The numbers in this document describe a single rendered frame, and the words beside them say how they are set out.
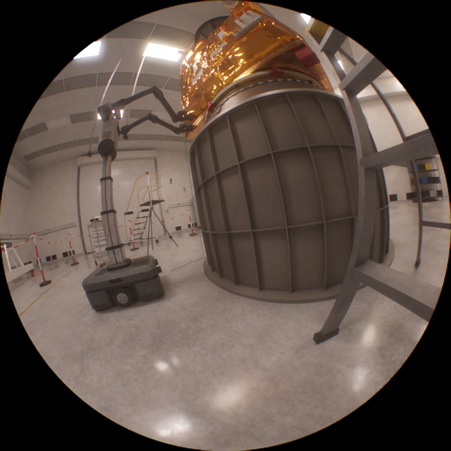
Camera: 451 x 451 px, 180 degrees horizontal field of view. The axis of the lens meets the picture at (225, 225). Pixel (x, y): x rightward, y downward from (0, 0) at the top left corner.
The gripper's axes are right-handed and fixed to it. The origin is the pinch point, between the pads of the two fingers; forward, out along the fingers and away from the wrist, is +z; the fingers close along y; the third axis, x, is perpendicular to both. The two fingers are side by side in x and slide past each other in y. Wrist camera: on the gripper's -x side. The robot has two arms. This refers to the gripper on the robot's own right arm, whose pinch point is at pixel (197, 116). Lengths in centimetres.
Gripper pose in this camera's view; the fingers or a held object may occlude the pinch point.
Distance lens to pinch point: 178.4
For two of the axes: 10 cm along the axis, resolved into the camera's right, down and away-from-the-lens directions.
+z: 9.0, -3.6, 2.6
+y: -2.9, -0.2, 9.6
